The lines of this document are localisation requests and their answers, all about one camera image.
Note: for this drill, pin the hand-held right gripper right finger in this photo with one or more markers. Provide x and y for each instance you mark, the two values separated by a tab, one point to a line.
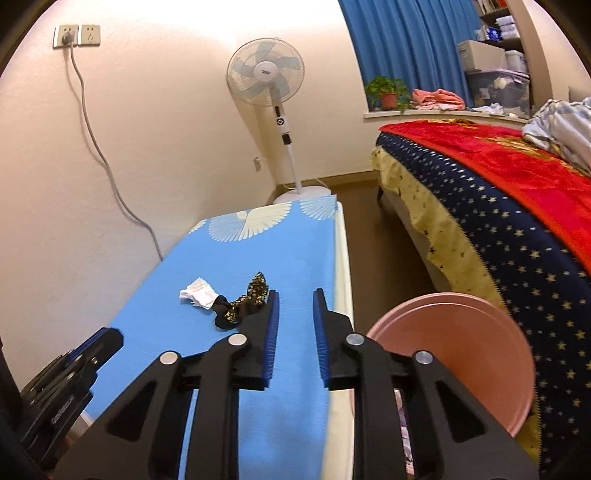
319	337

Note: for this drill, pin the clear storage box purple lid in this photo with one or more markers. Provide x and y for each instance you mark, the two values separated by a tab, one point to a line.
496	90

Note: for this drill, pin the small low wall outlet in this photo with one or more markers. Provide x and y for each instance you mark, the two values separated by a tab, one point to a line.
258	164

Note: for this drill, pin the white stacked containers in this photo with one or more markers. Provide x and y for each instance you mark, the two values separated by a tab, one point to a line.
515	61

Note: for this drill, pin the blue curtain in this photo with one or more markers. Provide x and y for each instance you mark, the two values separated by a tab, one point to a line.
406	41

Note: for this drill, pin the white standing fan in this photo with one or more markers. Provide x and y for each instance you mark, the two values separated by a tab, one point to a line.
265	71

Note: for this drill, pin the yellow starred bed sheet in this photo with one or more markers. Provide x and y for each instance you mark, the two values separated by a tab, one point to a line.
415	203

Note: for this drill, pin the potted green plant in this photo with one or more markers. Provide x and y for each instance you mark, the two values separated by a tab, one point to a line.
388	94

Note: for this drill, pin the white tissue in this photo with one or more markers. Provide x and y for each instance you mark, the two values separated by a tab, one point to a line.
199	291

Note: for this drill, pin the pink folded cloth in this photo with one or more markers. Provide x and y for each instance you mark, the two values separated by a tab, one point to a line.
437	98

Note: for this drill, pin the black gold wrapper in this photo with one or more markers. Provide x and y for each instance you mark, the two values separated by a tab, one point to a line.
231	314

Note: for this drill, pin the grey cardboard box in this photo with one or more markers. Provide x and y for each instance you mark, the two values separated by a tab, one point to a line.
480	55

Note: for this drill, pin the red floral blanket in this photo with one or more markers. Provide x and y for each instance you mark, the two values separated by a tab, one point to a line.
498	161

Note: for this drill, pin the pink plastic bin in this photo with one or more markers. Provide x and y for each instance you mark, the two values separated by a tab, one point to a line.
443	332

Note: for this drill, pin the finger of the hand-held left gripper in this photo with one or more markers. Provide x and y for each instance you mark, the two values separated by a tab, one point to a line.
108	340
85	345

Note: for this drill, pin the blue white box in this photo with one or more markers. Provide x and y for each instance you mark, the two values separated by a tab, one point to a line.
495	33

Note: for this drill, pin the bed with starry blanket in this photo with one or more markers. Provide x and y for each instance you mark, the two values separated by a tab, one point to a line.
521	258

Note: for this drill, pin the white crumpled cloth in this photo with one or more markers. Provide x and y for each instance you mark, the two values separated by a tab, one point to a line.
489	109

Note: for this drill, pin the white wall socket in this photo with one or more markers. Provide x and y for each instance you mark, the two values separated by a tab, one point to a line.
65	36
89	34

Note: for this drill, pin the blue patterned table cloth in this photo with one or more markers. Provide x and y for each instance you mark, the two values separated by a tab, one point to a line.
258	244

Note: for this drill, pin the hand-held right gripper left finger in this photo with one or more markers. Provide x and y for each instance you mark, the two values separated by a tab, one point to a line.
272	337

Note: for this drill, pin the wall shelf unit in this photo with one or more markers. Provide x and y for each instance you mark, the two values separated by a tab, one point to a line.
501	14

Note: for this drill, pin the blue white checked quilt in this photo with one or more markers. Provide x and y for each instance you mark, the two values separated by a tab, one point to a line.
565	124

